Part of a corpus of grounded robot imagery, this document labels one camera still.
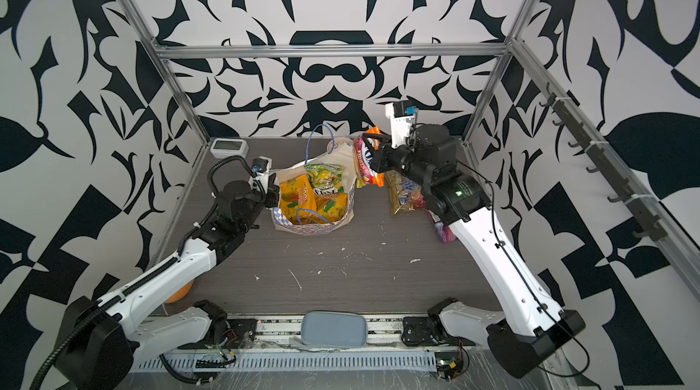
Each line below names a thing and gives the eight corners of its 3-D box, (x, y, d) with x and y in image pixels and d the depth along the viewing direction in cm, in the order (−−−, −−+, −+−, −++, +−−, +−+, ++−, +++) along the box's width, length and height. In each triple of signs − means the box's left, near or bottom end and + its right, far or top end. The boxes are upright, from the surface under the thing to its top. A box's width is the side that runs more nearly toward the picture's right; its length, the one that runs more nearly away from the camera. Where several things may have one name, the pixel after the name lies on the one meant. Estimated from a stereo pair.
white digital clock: (211, 158, 115) (208, 151, 111) (217, 144, 119) (214, 137, 116) (246, 158, 115) (243, 151, 111) (250, 144, 120) (248, 138, 116)
